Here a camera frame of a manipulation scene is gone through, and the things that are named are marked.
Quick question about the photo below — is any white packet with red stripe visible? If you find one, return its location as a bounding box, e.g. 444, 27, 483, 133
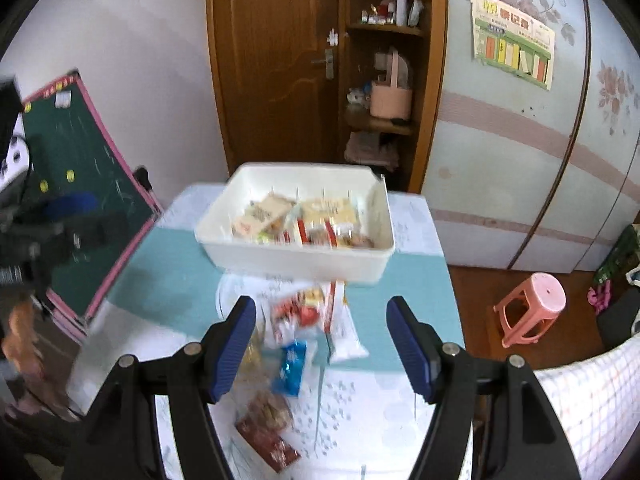
325, 280, 370, 365

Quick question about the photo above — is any red edged clear packet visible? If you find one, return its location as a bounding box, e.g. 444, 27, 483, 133
292, 217, 352, 247

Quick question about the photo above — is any pink basket with handle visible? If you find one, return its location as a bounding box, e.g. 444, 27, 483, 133
370, 47, 414, 121

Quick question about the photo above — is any green chalkboard with pink frame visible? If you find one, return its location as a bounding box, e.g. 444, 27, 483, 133
20, 72, 164, 331

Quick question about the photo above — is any pink plastic stool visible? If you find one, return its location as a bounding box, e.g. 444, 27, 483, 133
494, 272, 567, 350

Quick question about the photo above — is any floral tablecloth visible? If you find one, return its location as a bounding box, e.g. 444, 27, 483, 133
67, 182, 476, 480

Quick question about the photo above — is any teal table mat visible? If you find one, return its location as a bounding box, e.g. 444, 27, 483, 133
107, 225, 463, 372

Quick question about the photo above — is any folded pink cloth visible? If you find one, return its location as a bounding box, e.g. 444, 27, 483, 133
345, 131, 399, 169

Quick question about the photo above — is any tan biscuit packet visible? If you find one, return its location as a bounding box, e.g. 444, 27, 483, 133
232, 194, 299, 239

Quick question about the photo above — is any person's left forearm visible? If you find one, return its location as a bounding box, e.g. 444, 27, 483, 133
0, 302, 47, 411

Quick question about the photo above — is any red and white snack bag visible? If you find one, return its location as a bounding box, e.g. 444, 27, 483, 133
270, 285, 333, 346

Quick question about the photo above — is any small blue packet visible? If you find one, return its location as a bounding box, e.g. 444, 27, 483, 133
271, 340, 309, 397

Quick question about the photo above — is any wooden door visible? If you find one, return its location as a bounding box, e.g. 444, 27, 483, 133
205, 0, 351, 177

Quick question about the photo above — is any black bag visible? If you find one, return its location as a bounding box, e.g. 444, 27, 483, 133
597, 285, 640, 352

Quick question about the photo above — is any pink toy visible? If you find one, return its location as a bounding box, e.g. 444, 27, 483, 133
587, 285, 614, 317

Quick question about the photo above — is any wall poster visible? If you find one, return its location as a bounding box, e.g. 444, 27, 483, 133
469, 0, 556, 92

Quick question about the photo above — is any small bottles and boxes clutter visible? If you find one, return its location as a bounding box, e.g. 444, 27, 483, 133
361, 0, 427, 28

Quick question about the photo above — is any floral sliding wardrobe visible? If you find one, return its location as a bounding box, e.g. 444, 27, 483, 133
422, 0, 640, 274

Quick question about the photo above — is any checked blanket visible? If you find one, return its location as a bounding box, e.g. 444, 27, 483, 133
532, 339, 640, 480

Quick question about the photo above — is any green floral bag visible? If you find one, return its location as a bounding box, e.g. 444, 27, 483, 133
592, 225, 640, 287

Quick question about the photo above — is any metal door handle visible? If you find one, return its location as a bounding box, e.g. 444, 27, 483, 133
311, 49, 337, 80

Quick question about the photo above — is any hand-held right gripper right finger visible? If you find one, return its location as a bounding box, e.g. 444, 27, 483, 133
386, 295, 583, 480

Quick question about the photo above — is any wooden corner shelf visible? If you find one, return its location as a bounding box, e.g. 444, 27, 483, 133
345, 0, 449, 193

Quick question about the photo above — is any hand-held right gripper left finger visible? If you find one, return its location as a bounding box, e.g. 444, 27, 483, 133
62, 295, 258, 480

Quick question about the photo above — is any red snack packet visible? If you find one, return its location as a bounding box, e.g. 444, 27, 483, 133
235, 412, 302, 474

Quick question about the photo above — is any pale yellow puffed rice packet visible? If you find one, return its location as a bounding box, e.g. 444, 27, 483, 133
300, 197, 361, 228

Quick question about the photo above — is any white plastic storage bin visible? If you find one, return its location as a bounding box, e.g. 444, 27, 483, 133
194, 161, 396, 286

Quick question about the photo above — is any brown nut clear packet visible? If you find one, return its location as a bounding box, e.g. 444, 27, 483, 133
247, 390, 296, 431

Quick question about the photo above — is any green and yellow small packet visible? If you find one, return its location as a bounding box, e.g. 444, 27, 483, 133
239, 320, 267, 386

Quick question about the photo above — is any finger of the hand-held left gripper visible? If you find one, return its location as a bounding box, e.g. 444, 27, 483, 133
0, 211, 132, 306
15, 191, 101, 241

